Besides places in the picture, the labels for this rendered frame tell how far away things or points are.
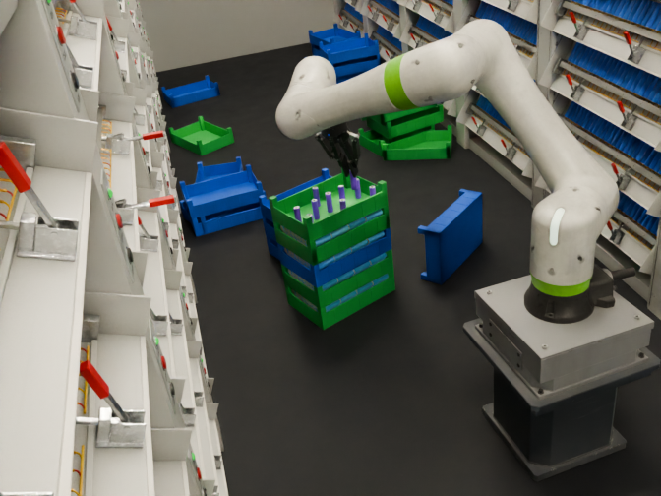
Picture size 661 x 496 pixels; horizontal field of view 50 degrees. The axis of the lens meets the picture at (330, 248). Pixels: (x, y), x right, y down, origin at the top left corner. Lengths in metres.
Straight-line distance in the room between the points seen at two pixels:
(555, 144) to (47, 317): 1.29
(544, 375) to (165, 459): 0.86
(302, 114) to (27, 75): 1.07
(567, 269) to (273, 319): 1.09
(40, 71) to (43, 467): 0.39
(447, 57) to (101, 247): 0.90
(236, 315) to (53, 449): 1.98
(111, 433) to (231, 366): 1.52
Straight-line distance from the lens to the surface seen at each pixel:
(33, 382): 0.44
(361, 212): 2.13
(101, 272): 0.76
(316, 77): 1.78
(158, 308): 1.19
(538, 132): 1.61
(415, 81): 1.48
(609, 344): 1.59
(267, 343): 2.22
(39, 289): 0.52
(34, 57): 0.68
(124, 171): 1.20
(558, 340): 1.54
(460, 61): 1.46
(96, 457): 0.66
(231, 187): 3.01
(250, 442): 1.93
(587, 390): 1.61
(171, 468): 0.92
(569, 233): 1.48
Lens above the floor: 1.37
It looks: 31 degrees down
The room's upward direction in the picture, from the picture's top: 8 degrees counter-clockwise
